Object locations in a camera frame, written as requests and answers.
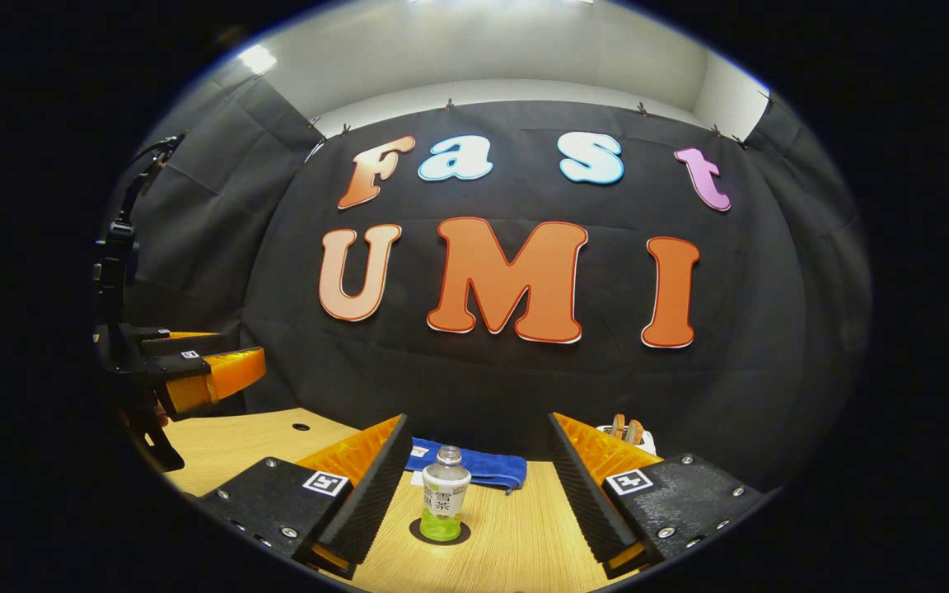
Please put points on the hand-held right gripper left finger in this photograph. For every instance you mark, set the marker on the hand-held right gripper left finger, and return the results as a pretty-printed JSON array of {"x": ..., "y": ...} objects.
[{"x": 371, "y": 506}]

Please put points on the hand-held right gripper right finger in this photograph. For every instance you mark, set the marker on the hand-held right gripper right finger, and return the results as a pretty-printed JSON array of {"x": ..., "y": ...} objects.
[{"x": 586, "y": 502}]

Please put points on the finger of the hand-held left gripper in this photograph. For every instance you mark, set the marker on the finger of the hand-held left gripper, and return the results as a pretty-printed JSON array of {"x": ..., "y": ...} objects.
[
  {"x": 186, "y": 339},
  {"x": 227, "y": 375}
]

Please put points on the dark round coaster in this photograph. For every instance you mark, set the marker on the dark round coaster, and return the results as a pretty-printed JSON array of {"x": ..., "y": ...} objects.
[{"x": 414, "y": 531}]

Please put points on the clear water bottle green label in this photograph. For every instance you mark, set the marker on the clear water bottle green label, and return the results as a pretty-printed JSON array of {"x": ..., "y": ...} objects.
[{"x": 444, "y": 498}]

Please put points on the blue towel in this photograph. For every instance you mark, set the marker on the blue towel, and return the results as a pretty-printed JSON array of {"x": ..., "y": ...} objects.
[{"x": 495, "y": 469}]

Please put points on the black backdrop cloth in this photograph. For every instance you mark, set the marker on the black backdrop cloth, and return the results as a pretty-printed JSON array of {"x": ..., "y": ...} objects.
[{"x": 474, "y": 395}]

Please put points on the ceiling light panel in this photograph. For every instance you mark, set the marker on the ceiling light panel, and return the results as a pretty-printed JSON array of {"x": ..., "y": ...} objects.
[{"x": 258, "y": 59}]

